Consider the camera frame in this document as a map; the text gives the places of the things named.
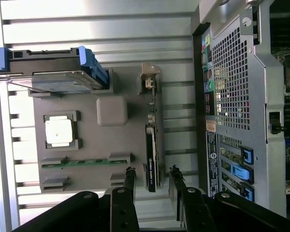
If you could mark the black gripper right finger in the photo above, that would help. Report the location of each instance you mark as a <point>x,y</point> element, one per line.
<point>193,212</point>

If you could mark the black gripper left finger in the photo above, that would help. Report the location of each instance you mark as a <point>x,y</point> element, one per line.
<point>123,212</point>

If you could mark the blue card retention clip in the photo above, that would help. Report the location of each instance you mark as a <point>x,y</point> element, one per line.
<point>247,154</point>
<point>241,171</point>
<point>249,193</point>

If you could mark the green RAM stick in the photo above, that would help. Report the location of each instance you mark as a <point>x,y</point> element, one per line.
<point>87,162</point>

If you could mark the grey parts rack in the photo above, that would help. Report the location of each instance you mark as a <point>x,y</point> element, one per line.
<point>87,145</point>

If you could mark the silver CPU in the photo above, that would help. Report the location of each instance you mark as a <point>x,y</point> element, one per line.
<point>59,131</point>

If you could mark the grey open PC case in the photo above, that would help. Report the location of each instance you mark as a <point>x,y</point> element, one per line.
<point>261,108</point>

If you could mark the hard disk with blue caddy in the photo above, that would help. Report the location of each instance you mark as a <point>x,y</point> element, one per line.
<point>50,61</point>

